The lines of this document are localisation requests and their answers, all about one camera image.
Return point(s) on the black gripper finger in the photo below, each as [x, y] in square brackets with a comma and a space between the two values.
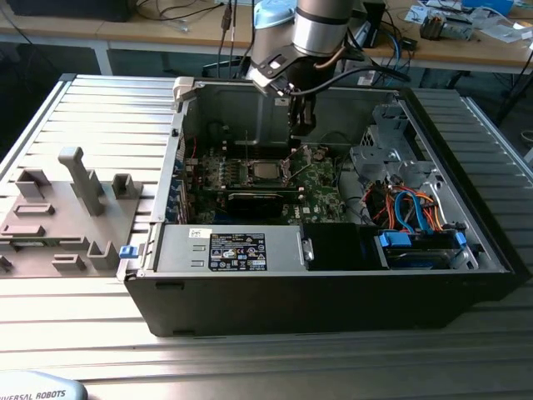
[310, 112]
[294, 112]

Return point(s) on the silver CPU chip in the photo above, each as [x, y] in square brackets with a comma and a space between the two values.
[266, 171]

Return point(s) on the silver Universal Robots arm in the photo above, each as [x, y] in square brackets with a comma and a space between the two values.
[318, 37]

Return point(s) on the black RAM slot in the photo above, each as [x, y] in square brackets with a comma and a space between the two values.
[266, 149]

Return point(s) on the CPU socket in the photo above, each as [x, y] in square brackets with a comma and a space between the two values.
[249, 173]

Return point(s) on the CPU cooler heat sink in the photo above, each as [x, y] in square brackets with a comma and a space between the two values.
[431, 27]

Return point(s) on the round coin battery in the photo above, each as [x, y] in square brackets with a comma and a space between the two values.
[318, 155]

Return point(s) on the white power strip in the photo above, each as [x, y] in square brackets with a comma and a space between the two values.
[367, 79]

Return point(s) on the metal disk bay cage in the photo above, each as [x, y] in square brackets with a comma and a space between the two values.
[370, 158]

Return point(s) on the green motherboard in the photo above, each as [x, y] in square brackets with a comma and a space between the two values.
[320, 196]

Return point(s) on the black upright box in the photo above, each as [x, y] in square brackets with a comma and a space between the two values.
[375, 25]

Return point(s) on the black graphics card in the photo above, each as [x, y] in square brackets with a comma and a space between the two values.
[254, 204]

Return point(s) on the small black connector box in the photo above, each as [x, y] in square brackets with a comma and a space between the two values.
[410, 43]

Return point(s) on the blue expansion card retainer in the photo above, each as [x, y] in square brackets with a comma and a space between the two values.
[179, 166]

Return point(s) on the black plastic fan shroud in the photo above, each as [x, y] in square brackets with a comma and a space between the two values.
[333, 246]

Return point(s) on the hard disk in blue carrier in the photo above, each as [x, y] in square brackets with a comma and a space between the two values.
[393, 240]

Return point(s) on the wooden desk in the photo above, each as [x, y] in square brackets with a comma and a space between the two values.
[145, 31]
[458, 52]

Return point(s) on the grey power supply unit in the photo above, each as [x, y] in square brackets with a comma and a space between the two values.
[183, 250]

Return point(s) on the black PC case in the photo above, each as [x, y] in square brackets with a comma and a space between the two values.
[291, 304]

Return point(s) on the blue box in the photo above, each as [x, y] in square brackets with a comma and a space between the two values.
[491, 5]

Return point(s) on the clear plastic bag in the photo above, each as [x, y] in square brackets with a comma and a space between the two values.
[508, 31]

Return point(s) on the blue case latch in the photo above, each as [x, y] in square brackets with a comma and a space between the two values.
[128, 252]

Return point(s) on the black device case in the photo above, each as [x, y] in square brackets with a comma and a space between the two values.
[71, 8]

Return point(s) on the grey parts rack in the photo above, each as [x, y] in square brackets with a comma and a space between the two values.
[66, 216]

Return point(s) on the pale blue teach pendant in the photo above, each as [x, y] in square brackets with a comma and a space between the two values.
[37, 391]

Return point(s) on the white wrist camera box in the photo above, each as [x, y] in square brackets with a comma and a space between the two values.
[266, 83]

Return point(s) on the grey metal drive bracket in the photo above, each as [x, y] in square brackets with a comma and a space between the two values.
[458, 29]

